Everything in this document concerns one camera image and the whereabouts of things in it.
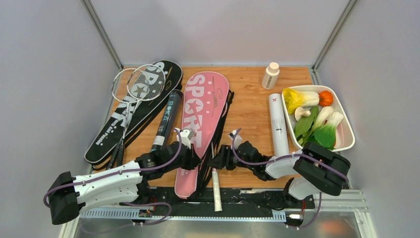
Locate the green leaf vegetable toy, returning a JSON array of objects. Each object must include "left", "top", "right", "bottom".
[{"left": 294, "top": 106, "right": 319, "bottom": 144}]

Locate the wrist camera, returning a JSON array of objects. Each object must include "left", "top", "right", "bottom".
[
  {"left": 177, "top": 129, "right": 195, "bottom": 149},
  {"left": 228, "top": 130, "right": 243, "bottom": 149}
]

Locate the black shuttlecock tube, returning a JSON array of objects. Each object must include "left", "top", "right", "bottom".
[{"left": 151, "top": 89, "right": 183, "bottom": 151}]

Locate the yellow napa cabbage toy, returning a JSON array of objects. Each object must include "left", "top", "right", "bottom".
[{"left": 283, "top": 88, "right": 319, "bottom": 115}]

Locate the mushroom toy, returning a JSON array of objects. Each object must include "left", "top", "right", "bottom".
[{"left": 294, "top": 107, "right": 311, "bottom": 121}]

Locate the black racket cover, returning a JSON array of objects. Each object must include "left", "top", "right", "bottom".
[{"left": 84, "top": 60, "right": 183, "bottom": 165}]

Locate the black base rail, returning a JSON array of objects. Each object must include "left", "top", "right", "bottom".
[{"left": 133, "top": 185, "right": 315, "bottom": 218}]

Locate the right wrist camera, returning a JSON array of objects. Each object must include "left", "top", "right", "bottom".
[{"left": 228, "top": 130, "right": 243, "bottom": 149}]

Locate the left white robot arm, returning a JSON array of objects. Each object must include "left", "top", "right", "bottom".
[{"left": 43, "top": 128, "right": 200, "bottom": 225}]

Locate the beige plastic bottle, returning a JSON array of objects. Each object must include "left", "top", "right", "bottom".
[{"left": 262, "top": 62, "right": 280, "bottom": 90}]

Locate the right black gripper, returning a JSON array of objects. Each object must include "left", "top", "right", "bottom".
[{"left": 207, "top": 144, "right": 255, "bottom": 171}]

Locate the orange tomato toy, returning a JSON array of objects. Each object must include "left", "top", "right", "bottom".
[{"left": 318, "top": 90, "right": 334, "bottom": 107}]

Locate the white racket outer left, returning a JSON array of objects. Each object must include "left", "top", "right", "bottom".
[{"left": 107, "top": 68, "right": 150, "bottom": 170}]

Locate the white shuttlecock tube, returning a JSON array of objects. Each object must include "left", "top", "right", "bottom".
[{"left": 268, "top": 93, "right": 289, "bottom": 157}]

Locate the white racket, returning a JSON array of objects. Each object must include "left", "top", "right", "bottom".
[
  {"left": 107, "top": 68, "right": 150, "bottom": 170},
  {"left": 114, "top": 64, "right": 166, "bottom": 168}
]

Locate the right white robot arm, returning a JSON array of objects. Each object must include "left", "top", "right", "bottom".
[{"left": 208, "top": 130, "right": 351, "bottom": 207}]

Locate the white plastic tray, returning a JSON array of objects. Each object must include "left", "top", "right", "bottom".
[{"left": 281, "top": 85, "right": 355, "bottom": 153}]

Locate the bok choy toy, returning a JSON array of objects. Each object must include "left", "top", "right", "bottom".
[{"left": 314, "top": 112, "right": 344, "bottom": 149}]

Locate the pink racket cover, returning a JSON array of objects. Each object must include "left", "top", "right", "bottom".
[{"left": 174, "top": 71, "right": 229, "bottom": 199}]

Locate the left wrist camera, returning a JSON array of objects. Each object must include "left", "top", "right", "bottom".
[{"left": 177, "top": 129, "right": 195, "bottom": 149}]

